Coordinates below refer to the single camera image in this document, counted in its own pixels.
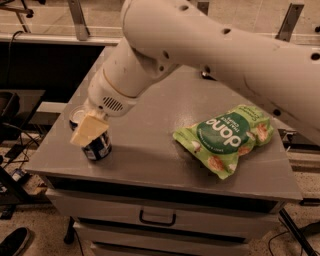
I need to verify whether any black drawer handle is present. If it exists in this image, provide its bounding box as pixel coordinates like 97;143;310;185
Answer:
139;210;177;227

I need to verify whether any black shoe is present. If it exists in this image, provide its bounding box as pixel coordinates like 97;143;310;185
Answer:
0;227;31;256

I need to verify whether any metal railing post left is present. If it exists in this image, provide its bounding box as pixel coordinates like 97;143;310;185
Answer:
68;0;90;41

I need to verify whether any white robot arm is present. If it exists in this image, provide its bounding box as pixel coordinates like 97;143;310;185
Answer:
86;0;320;144

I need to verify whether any grey drawer cabinet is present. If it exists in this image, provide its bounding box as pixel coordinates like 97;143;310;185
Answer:
27;67;301;256

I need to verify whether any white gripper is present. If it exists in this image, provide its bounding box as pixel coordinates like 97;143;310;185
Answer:
70;68;140;147

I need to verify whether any metal railing post right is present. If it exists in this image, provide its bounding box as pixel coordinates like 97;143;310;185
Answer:
276;3;304;42

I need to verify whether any blue pepsi can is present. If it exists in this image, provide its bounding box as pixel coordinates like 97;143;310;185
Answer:
69;105;112;161

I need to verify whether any green rice chips bag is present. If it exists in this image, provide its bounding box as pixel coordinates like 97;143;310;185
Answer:
173;105;274;180

